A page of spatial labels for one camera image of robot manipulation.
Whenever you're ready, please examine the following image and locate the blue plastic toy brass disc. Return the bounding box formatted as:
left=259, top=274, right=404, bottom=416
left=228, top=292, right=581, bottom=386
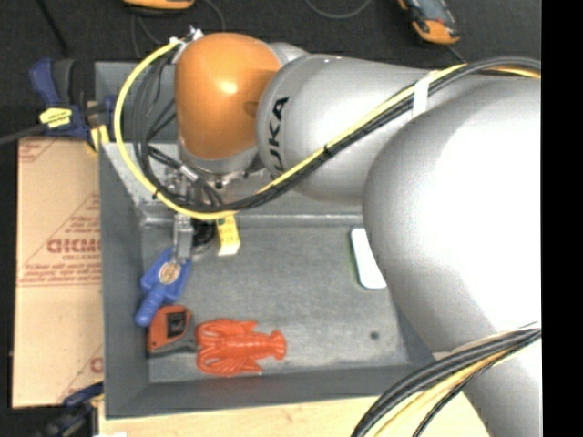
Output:
left=133, top=245, right=194, bottom=329

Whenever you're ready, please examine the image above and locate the brown cardboard board red print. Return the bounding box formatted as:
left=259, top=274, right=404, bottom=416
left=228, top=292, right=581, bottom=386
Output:
left=11, top=136, right=106, bottom=410

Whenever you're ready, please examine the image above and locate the black cylinder on white bracket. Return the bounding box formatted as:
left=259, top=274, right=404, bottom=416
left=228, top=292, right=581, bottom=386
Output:
left=190, top=215, right=241, bottom=258

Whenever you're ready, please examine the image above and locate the grey metal bin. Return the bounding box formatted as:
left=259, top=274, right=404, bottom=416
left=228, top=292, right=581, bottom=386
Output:
left=94, top=59, right=439, bottom=419

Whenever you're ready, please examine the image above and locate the red toy lobster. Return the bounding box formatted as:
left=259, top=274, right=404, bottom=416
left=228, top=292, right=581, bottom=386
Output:
left=194, top=318, right=288, bottom=378

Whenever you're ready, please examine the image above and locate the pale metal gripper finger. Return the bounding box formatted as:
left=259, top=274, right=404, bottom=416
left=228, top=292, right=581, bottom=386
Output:
left=172, top=214, right=195, bottom=264

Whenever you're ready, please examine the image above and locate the white flat block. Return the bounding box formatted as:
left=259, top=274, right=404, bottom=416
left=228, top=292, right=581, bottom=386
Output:
left=349, top=227, right=389, bottom=290

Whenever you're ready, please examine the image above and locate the orange and black tape measure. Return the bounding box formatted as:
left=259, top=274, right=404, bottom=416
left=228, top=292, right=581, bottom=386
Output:
left=145, top=304, right=199, bottom=359

